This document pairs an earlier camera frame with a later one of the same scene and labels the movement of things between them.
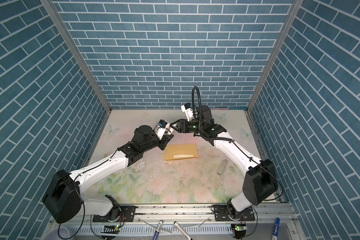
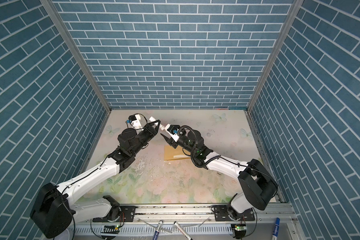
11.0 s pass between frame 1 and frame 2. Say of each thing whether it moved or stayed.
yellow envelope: stayed
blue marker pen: stayed
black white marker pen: stayed
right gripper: moved
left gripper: moved
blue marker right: stayed
